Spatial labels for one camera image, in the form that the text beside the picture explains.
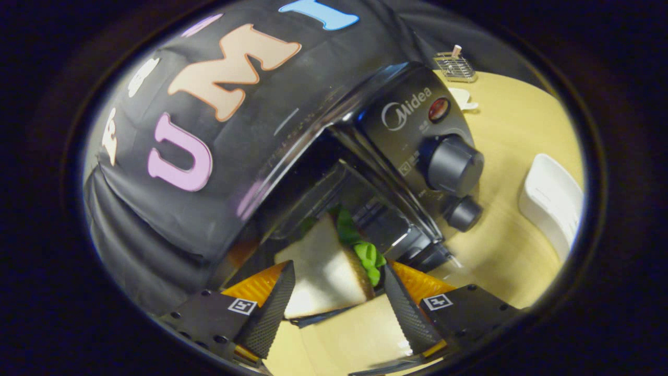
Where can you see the black toaster oven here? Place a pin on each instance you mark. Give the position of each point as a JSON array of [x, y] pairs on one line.
[[407, 136]]

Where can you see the white bread lettuce sandwich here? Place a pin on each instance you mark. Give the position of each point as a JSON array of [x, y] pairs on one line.
[[323, 271]]

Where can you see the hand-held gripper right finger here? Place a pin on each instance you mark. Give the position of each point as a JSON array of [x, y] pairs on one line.
[[409, 318]]

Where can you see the small white compartment dish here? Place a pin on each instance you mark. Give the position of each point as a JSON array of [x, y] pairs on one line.
[[462, 99]]

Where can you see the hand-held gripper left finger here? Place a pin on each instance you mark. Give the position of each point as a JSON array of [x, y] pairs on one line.
[[269, 318]]

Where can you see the black backdrop cloth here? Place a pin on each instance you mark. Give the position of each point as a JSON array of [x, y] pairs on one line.
[[156, 224]]

